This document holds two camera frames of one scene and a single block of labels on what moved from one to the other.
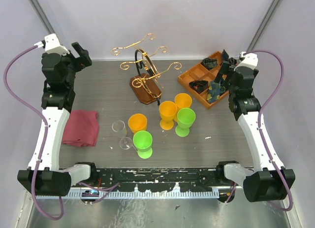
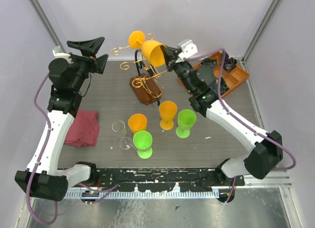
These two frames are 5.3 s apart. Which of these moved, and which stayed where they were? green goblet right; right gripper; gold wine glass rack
Moved: right gripper
Stayed: gold wine glass rack; green goblet right
